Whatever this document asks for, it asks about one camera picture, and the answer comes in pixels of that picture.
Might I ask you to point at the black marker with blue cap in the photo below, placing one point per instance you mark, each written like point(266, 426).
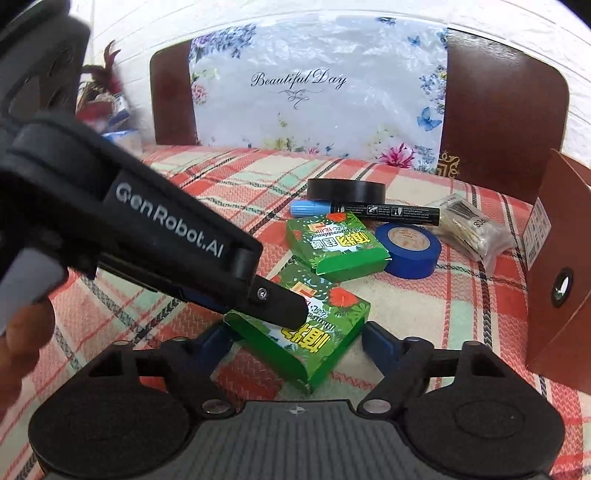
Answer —
point(397, 212)

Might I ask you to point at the person's left hand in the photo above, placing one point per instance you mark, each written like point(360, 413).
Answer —
point(23, 341)

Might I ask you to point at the black tape roll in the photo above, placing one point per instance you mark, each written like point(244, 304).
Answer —
point(346, 189)

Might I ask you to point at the brown cardboard box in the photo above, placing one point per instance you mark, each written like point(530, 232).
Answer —
point(563, 230)

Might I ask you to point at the blue tape roll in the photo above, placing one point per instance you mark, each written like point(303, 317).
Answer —
point(411, 258)

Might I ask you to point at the plaid blanket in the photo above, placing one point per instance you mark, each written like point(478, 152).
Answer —
point(461, 314)

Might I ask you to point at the blue and white packet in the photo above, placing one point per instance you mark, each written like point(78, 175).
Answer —
point(122, 137)

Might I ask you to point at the dried flower bouquet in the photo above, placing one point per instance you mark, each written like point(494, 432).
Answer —
point(99, 87)

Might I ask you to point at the green printed carton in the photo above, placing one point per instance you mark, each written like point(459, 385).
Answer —
point(337, 249)
point(332, 323)

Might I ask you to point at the brown wooden chair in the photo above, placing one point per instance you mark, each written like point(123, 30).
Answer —
point(503, 110)

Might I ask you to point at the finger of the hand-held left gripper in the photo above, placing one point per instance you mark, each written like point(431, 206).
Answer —
point(281, 302)

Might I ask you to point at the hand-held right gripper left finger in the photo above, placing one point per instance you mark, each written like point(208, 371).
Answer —
point(216, 344)

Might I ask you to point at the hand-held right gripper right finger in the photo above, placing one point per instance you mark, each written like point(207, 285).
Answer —
point(379, 345)

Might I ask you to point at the floral plastic bag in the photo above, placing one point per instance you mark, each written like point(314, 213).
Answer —
point(318, 106)

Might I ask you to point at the cotton swab packet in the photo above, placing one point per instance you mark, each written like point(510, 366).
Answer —
point(471, 226)

